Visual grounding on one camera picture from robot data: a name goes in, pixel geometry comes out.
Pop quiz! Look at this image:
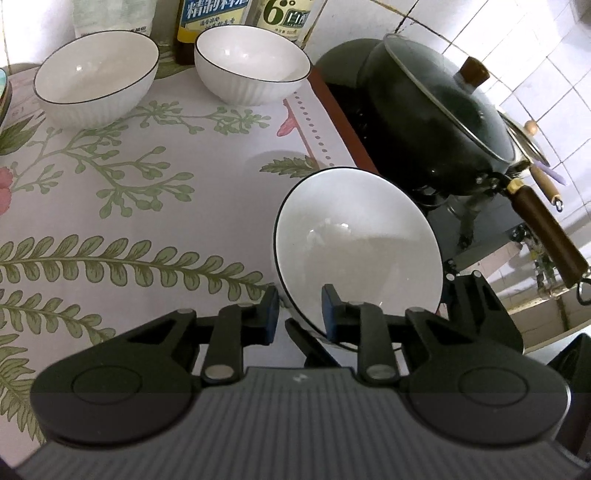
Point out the glass wok lid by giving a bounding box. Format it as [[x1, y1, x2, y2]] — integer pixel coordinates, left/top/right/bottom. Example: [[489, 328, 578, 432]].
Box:
[[367, 33, 518, 164]]

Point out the white seasoning bag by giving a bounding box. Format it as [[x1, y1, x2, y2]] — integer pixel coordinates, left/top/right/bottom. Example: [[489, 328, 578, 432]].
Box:
[[74, 0, 155, 38]]

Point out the white ribbed bowl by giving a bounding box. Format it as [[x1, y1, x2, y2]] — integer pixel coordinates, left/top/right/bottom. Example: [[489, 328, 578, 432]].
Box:
[[272, 167, 444, 347], [194, 25, 312, 106], [34, 34, 160, 127]]

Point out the black wok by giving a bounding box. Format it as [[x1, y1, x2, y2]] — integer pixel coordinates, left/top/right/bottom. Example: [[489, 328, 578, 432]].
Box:
[[360, 34, 591, 287]]

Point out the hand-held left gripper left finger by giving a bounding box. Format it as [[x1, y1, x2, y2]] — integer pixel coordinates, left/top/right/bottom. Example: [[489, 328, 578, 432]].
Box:
[[124, 286, 280, 385]]

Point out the cooking oil bottle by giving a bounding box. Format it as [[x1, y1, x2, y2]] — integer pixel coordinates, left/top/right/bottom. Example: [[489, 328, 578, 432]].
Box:
[[175, 0, 254, 65]]

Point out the floral tablecloth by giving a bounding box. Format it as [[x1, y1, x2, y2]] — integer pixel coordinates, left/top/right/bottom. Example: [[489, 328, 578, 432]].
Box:
[[0, 60, 370, 435]]

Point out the small wooden-handled pan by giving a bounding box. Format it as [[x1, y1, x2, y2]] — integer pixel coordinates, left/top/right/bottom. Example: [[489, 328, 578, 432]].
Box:
[[499, 113, 566, 210]]

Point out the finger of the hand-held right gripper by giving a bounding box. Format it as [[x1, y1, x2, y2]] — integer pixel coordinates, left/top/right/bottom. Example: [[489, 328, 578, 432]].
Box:
[[443, 271, 526, 356], [285, 318, 341, 368]]

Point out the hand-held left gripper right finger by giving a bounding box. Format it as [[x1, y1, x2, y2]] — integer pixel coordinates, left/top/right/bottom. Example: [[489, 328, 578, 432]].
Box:
[[322, 284, 468, 386]]

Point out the clear vinegar bottle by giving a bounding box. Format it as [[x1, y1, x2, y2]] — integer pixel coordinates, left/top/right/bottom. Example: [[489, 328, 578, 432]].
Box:
[[252, 0, 319, 49]]

